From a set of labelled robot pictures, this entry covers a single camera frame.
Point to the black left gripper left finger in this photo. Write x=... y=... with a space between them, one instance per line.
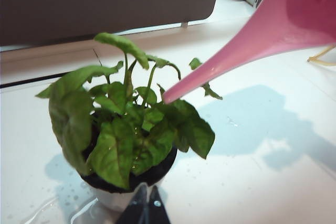
x=134 y=212

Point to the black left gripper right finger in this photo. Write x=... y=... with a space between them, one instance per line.
x=157 y=213

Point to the pink plastic watering can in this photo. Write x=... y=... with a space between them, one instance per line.
x=262 y=37

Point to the white plant pot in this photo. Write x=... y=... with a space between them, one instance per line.
x=113 y=200

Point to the green leafy plant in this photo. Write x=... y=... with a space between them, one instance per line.
x=113 y=150

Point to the grey divider foot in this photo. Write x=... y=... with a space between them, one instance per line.
x=184 y=24

